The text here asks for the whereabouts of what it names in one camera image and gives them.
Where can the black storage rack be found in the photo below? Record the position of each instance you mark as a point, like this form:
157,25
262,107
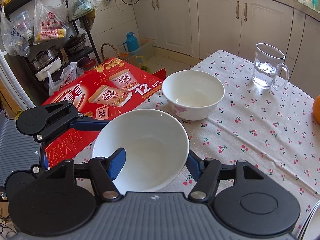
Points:
30,64

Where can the glass mug with water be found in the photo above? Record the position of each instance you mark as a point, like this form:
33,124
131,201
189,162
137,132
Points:
268,63

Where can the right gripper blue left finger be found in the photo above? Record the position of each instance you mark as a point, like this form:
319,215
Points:
116,161

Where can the red drink carton box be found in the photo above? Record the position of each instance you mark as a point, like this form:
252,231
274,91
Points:
109,90

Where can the white floral bowl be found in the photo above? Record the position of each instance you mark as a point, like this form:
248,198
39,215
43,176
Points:
192,94
156,146

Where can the plastic bag with snacks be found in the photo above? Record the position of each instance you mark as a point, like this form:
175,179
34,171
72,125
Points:
50,23

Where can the teal thermos jug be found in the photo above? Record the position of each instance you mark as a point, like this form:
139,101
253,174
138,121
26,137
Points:
131,42

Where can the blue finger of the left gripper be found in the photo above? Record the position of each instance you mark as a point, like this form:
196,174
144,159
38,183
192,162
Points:
88,125

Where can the cherry print tablecloth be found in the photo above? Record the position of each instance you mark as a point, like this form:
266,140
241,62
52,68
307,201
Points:
272,129

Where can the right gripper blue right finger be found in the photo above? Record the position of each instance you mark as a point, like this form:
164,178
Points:
195,165

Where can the white kitchen cabinets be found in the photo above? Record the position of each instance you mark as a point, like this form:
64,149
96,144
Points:
198,28

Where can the large white fruit-print plate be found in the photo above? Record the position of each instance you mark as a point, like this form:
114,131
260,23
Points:
310,227

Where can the orange with leaf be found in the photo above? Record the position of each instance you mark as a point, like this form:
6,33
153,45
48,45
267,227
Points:
316,109

